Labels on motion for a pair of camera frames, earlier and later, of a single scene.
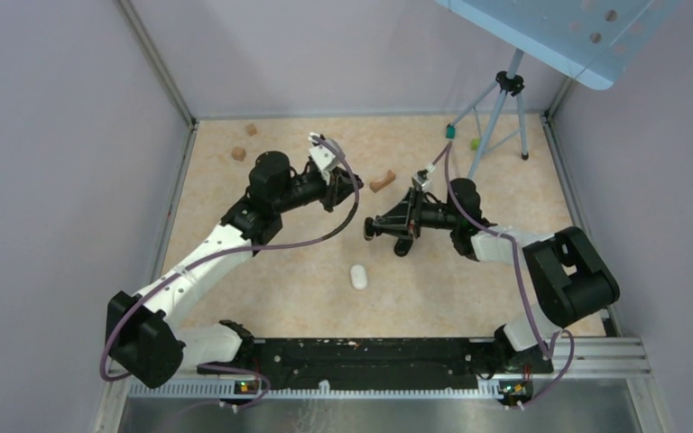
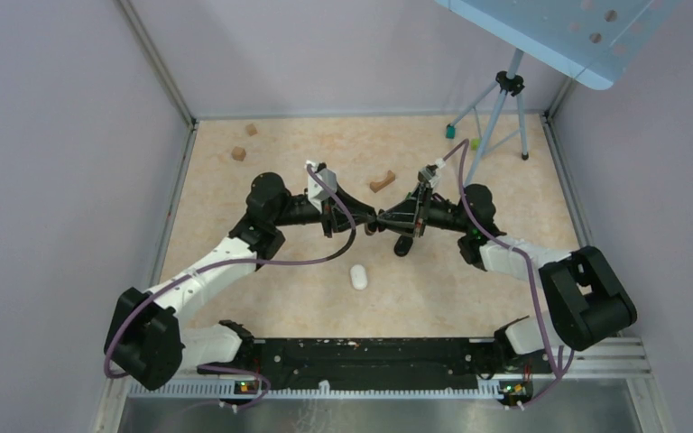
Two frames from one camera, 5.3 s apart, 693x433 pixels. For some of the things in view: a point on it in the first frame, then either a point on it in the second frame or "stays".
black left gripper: x=340 y=185 -> x=356 y=207
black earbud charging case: x=402 y=245 stays
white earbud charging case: x=358 y=276 stays
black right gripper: x=405 y=218 stays
